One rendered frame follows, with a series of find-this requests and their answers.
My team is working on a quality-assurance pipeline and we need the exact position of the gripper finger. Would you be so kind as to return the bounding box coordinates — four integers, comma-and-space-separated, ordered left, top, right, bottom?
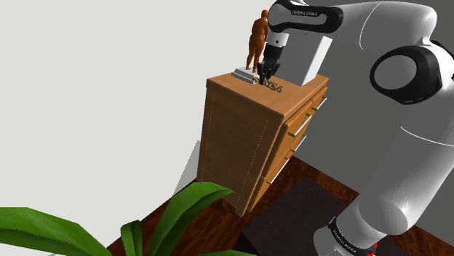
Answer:
257, 62, 281, 86

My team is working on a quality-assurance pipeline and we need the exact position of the small gold ornament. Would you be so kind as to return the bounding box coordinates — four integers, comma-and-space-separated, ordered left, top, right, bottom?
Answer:
261, 79, 284, 94

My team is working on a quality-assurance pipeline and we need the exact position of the orange human figure statue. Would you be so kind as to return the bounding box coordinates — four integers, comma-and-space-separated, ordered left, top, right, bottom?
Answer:
231, 9, 271, 86

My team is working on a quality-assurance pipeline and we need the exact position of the white box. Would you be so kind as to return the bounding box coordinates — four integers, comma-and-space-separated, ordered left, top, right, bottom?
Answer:
272, 31, 333, 87

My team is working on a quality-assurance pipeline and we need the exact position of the wooden chest of drawers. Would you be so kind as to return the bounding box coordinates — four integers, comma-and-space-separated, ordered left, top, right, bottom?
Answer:
196, 71, 329, 218

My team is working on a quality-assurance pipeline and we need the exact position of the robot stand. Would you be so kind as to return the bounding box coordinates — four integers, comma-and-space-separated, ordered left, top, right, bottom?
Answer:
234, 176, 409, 256

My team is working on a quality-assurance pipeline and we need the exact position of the green leafy plant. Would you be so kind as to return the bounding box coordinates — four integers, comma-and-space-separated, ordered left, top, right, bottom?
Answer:
0, 181, 257, 256

